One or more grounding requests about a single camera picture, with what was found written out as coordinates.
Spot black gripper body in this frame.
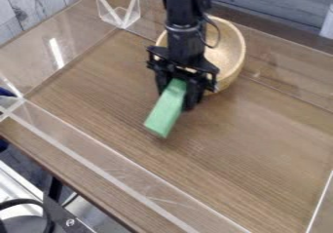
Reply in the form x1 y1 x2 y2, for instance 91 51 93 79
146 46 219 93

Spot clear acrylic corner bracket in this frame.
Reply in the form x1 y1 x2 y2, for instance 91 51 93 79
95 0 139 30

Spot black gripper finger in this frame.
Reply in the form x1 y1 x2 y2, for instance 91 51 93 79
154 71 173 94
183 79 203 111

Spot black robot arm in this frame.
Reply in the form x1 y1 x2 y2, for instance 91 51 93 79
146 0 221 110

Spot clear acrylic front wall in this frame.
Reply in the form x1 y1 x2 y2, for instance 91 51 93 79
0 78 250 233

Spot black metal table leg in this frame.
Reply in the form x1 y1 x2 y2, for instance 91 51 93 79
47 177 63 202

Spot brown wooden bowl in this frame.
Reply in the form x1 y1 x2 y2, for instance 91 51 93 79
153 14 247 97

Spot green rectangular block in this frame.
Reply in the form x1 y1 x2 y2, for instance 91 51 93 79
143 79 186 137

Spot grey metal clamp plate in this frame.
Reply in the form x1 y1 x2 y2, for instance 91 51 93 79
42 197 97 233

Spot black cable loop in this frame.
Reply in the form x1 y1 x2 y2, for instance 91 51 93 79
0 198 55 233

